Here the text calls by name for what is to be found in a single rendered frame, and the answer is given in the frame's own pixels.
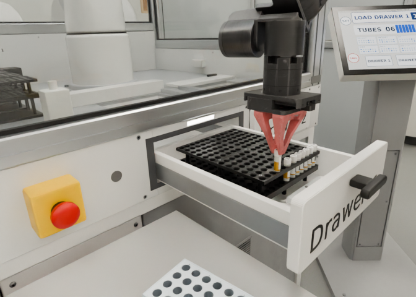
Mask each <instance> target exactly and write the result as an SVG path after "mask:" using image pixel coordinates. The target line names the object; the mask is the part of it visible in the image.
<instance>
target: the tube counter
mask: <svg viewBox="0 0 416 297"><path fill-rule="evenodd" d="M384 28H385V31H386V34H392V33H416V24H386V25H384Z"/></svg>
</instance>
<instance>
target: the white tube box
mask: <svg viewBox="0 0 416 297"><path fill-rule="evenodd" d="M142 296H143V297H254V296H252V295H250V294H248V293H247V292H245V291H243V290H241V289H239V288H237V287H236V286H234V285H232V284H231V283H228V282H226V281H225V280H223V279H221V278H220V277H218V276H216V275H214V274H212V273H210V272H209V271H207V270H205V269H203V268H202V267H200V266H198V265H196V264H194V263H192V262H191V261H189V260H187V259H183V260H182V261H181V262H180V263H179V264H178V265H176V266H175V267H174V268H172V269H171V270H170V271H169V272H168V273H167V274H165V275H164V276H163V277H162V278H161V279H160V280H159V281H157V282H156V283H155V284H153V285H152V286H151V287H150V288H149V289H148V290H146V291H145V292H144V293H143V294H142Z"/></svg>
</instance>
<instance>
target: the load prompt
mask: <svg viewBox="0 0 416 297"><path fill-rule="evenodd" d="M350 14H351V17H352V23H353V24H359V23H378V22H415V21H416V11H387V12H351V13H350Z"/></svg>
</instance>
